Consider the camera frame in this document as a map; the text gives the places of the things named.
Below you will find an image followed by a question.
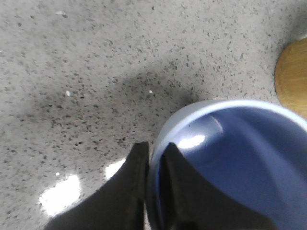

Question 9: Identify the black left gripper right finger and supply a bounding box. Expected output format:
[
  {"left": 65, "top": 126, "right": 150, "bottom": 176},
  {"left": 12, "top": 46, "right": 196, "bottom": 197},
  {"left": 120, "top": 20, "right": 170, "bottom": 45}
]
[{"left": 161, "top": 143, "right": 277, "bottom": 230}]

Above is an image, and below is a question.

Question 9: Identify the blue plastic cup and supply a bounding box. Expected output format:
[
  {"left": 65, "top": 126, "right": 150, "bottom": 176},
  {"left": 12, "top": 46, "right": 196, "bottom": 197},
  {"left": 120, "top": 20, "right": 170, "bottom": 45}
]
[{"left": 146, "top": 100, "right": 307, "bottom": 230}]

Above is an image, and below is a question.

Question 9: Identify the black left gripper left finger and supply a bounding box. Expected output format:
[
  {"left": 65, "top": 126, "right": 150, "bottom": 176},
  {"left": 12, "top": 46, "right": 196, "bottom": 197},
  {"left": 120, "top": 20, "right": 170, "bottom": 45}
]
[{"left": 45, "top": 142, "right": 149, "bottom": 230}]

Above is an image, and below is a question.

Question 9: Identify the bamboo cylinder holder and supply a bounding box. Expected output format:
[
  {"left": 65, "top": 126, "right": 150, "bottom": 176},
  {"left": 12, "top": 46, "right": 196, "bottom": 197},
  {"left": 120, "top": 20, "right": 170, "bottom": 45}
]
[{"left": 274, "top": 38, "right": 307, "bottom": 118}]

